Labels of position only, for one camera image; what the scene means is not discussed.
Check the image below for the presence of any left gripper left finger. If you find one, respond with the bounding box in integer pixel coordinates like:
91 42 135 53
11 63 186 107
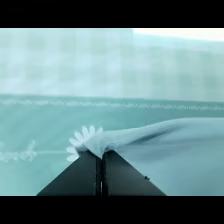
36 150 102 197

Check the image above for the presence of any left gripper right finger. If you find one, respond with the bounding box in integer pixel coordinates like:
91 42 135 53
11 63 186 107
101 150 167 197

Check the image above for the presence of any pale grey shirt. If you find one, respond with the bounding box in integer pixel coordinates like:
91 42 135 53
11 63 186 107
77 117 224 197

